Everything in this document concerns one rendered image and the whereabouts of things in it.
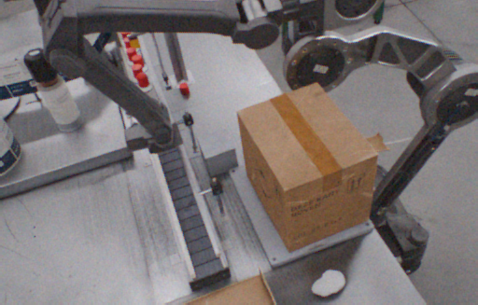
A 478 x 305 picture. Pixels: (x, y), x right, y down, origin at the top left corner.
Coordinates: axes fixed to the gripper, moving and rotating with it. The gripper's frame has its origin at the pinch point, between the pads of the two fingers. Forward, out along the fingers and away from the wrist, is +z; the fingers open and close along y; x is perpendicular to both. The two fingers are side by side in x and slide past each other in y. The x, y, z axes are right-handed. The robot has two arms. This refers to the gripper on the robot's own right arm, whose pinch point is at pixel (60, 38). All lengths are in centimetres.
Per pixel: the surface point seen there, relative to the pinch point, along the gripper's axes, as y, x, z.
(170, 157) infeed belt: 31.4, 21.1, 30.9
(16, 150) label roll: 9.5, -25.1, 29.6
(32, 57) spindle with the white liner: 2.7, -9.3, 2.2
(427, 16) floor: -107, 226, 111
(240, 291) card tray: 80, 27, 35
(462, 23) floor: -88, 240, 111
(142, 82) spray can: 15.7, 19.5, 11.8
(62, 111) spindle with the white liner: 4.8, -7.8, 22.7
